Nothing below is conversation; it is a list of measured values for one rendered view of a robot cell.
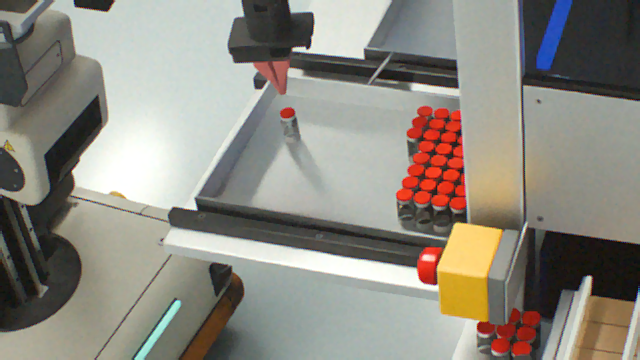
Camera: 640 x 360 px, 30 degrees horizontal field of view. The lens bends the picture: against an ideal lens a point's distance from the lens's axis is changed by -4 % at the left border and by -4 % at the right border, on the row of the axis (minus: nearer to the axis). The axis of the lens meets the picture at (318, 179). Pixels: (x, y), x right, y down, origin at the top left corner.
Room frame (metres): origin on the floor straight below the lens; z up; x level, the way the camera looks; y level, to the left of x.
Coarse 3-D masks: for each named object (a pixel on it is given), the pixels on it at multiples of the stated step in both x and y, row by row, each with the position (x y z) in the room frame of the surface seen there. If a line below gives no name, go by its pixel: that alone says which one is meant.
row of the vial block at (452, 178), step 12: (456, 156) 1.16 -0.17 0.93; (456, 168) 1.14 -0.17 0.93; (444, 180) 1.12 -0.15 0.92; (456, 180) 1.12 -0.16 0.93; (444, 192) 1.10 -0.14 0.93; (432, 204) 1.09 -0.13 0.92; (444, 204) 1.08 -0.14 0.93; (432, 216) 1.09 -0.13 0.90; (444, 216) 1.08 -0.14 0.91; (444, 228) 1.08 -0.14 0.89
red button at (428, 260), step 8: (432, 248) 0.92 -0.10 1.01; (440, 248) 0.92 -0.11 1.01; (424, 256) 0.91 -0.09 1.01; (432, 256) 0.91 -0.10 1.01; (440, 256) 0.92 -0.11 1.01; (424, 264) 0.91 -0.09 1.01; (432, 264) 0.90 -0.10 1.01; (424, 272) 0.90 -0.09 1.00; (432, 272) 0.90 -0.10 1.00; (424, 280) 0.90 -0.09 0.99; (432, 280) 0.90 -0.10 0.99
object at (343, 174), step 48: (288, 96) 1.40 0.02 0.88; (336, 96) 1.37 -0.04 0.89; (384, 96) 1.33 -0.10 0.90; (432, 96) 1.30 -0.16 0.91; (240, 144) 1.29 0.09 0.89; (288, 144) 1.29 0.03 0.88; (336, 144) 1.28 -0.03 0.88; (384, 144) 1.26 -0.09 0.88; (240, 192) 1.21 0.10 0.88; (288, 192) 1.20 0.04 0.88; (336, 192) 1.18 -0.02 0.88; (384, 192) 1.17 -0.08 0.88; (384, 240) 1.07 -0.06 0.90; (432, 240) 1.04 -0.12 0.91
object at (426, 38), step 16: (400, 0) 1.58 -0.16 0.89; (416, 0) 1.59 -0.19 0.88; (432, 0) 1.58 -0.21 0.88; (448, 0) 1.57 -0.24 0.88; (384, 16) 1.51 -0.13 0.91; (400, 16) 1.55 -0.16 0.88; (416, 16) 1.54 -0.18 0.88; (432, 16) 1.54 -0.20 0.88; (448, 16) 1.53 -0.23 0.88; (384, 32) 1.50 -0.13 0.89; (400, 32) 1.51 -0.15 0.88; (416, 32) 1.50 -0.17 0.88; (432, 32) 1.49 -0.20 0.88; (448, 32) 1.49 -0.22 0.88; (368, 48) 1.43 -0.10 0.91; (384, 48) 1.47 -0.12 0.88; (400, 48) 1.47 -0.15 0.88; (416, 48) 1.46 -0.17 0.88; (432, 48) 1.45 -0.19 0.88; (448, 48) 1.45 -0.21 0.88; (416, 64) 1.40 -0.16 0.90; (432, 64) 1.39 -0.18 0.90; (448, 64) 1.38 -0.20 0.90
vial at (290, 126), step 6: (282, 120) 1.30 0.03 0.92; (288, 120) 1.29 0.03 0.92; (294, 120) 1.30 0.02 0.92; (282, 126) 1.30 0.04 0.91; (288, 126) 1.29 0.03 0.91; (294, 126) 1.29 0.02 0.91; (288, 132) 1.29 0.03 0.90; (294, 132) 1.29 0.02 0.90; (288, 138) 1.29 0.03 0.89; (294, 138) 1.29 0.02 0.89
